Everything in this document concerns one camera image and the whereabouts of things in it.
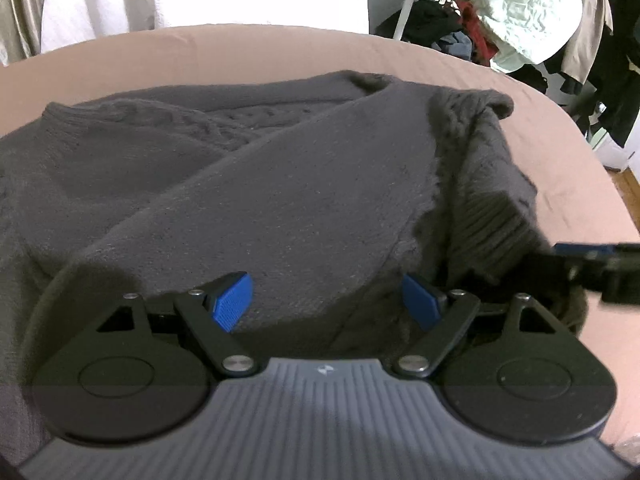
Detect black garment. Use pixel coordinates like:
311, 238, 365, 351
375, 0, 463, 51

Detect pale green quilted jacket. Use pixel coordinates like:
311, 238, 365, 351
445, 0, 586, 73

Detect dark hanging clothes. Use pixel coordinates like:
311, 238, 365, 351
510, 0, 640, 148

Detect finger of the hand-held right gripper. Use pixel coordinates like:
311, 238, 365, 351
554, 241, 640, 264
520, 252, 640, 306

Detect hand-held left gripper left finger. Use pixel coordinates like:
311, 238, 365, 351
96, 271, 260, 379

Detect dark grey cable-knit sweater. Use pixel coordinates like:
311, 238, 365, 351
0, 70, 591, 466

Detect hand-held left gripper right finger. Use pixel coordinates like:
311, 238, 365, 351
391, 273, 562, 380

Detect red garment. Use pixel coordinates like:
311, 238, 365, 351
457, 0, 501, 67

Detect beige curtain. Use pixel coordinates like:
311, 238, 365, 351
0, 0, 51, 67

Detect blue-grey garment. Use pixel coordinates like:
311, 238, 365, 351
436, 31, 473, 61

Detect beige hanging garment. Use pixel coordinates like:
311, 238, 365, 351
559, 0, 615, 86

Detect white metal rack pole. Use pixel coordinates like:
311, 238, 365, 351
392, 0, 431, 41

